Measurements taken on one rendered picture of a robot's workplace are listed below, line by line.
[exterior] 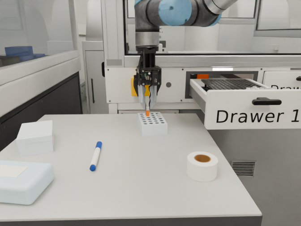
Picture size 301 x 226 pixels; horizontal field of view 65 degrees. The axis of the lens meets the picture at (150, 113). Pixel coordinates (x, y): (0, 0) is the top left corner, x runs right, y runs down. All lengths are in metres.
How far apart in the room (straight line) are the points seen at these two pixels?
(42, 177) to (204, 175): 0.34
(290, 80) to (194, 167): 0.68
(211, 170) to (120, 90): 0.56
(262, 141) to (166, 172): 0.69
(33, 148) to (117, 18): 0.55
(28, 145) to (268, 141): 0.97
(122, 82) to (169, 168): 0.48
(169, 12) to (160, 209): 0.45
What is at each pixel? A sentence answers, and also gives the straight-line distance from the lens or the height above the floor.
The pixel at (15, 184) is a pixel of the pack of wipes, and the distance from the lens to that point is 0.54.
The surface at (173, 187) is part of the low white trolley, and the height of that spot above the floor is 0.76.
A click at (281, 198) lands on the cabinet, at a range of 1.41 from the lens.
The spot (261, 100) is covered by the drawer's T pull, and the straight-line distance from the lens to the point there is 0.67.
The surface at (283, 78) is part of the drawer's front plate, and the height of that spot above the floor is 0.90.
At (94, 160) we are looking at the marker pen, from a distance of 0.62.
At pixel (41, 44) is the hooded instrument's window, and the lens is 1.35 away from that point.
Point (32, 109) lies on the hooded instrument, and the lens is 1.21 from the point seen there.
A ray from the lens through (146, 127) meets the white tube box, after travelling 0.76.
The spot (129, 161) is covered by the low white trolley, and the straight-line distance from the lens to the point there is 0.63.
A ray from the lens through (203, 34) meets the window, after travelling 0.99.
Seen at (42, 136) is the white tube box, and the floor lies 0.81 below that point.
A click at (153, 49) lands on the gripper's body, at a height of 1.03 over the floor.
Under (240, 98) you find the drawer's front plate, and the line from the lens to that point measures 0.69.
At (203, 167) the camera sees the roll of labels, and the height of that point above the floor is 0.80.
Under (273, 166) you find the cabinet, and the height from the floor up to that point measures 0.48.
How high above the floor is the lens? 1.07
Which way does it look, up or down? 19 degrees down
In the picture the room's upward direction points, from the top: straight up
